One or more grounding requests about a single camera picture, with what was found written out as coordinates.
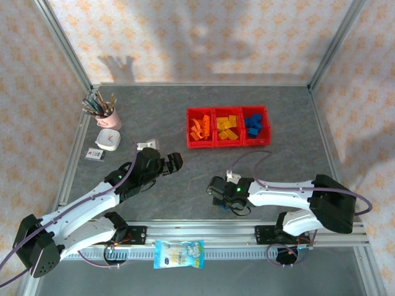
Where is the blue snack bag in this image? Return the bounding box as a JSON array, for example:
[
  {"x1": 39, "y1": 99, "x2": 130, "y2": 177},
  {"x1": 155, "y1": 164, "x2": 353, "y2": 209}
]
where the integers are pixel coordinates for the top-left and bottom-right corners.
[{"x1": 153, "y1": 239, "x2": 206, "y2": 270}]

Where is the pink pencil cup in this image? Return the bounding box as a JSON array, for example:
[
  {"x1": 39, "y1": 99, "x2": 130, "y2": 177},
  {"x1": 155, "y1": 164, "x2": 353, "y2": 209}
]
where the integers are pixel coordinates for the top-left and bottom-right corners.
[{"x1": 94, "y1": 106, "x2": 122, "y2": 131}]

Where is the aluminium frame upright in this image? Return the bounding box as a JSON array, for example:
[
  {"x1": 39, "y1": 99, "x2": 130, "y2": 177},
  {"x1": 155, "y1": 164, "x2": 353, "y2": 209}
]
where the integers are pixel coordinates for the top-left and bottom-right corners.
[
  {"x1": 307, "y1": 0, "x2": 368, "y2": 93},
  {"x1": 32, "y1": 0, "x2": 94, "y2": 93}
]

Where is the small card package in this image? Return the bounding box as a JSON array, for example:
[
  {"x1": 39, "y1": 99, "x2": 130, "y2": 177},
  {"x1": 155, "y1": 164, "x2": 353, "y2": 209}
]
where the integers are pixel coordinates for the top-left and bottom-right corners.
[{"x1": 85, "y1": 147, "x2": 106, "y2": 161}]

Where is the aluminium frame leg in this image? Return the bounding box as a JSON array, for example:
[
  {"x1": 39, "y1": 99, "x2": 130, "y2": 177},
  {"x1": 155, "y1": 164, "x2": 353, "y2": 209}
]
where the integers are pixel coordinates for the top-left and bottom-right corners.
[
  {"x1": 354, "y1": 246, "x2": 388, "y2": 296},
  {"x1": 17, "y1": 252, "x2": 46, "y2": 296}
]

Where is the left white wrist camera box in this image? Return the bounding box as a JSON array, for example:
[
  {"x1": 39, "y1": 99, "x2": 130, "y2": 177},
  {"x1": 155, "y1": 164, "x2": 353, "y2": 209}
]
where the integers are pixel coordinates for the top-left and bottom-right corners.
[{"x1": 136, "y1": 139, "x2": 160, "y2": 151}]

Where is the slotted grey cable duct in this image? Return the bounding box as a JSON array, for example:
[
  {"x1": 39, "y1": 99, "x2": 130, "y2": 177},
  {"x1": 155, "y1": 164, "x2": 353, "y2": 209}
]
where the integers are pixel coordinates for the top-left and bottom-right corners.
[{"x1": 61, "y1": 248, "x2": 312, "y2": 260}]

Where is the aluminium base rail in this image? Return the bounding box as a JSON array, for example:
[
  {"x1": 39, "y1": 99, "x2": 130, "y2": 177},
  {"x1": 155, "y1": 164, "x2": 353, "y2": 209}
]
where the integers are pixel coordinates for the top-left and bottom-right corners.
[{"x1": 33, "y1": 220, "x2": 370, "y2": 248}]

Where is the red plastic bin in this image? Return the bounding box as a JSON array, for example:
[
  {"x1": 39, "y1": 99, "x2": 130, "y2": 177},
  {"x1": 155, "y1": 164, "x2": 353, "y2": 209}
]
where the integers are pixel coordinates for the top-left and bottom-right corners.
[
  {"x1": 241, "y1": 105, "x2": 272, "y2": 146},
  {"x1": 213, "y1": 106, "x2": 244, "y2": 148},
  {"x1": 187, "y1": 107, "x2": 216, "y2": 149}
]

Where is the white square container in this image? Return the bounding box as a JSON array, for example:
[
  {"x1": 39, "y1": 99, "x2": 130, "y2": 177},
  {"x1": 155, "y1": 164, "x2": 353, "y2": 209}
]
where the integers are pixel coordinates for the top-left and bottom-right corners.
[{"x1": 94, "y1": 129, "x2": 120, "y2": 152}]

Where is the aluminium table edge rail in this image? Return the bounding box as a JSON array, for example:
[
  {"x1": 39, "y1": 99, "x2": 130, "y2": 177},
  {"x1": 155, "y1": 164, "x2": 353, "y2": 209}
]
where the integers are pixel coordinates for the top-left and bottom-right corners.
[
  {"x1": 91, "y1": 82, "x2": 311, "y2": 88},
  {"x1": 308, "y1": 88, "x2": 353, "y2": 221},
  {"x1": 51, "y1": 88, "x2": 98, "y2": 221}
]

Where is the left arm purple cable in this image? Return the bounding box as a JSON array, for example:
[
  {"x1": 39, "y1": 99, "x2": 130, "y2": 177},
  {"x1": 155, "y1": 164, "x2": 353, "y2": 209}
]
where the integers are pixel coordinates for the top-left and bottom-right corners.
[{"x1": 0, "y1": 141, "x2": 139, "y2": 286}]

